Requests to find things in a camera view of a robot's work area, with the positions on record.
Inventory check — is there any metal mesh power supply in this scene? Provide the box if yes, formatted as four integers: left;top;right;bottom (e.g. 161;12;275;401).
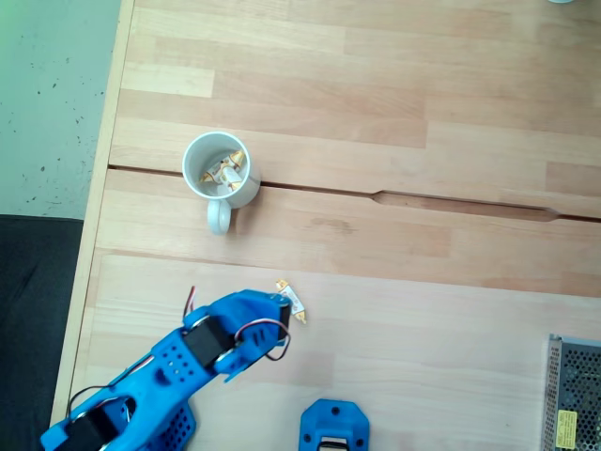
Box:
539;333;601;451

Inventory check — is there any white mug black text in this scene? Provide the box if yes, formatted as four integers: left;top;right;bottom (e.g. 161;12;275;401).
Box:
181;131;262;236

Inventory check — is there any pale wooden base board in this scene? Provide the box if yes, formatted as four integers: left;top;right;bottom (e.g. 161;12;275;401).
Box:
74;251;601;451

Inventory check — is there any blue post base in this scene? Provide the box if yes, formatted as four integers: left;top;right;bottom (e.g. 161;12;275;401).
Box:
299;398;371;451

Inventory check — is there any sweet white gold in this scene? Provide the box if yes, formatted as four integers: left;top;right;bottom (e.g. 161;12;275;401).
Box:
219;148;248;193
275;279;309;325
199;159;232;186

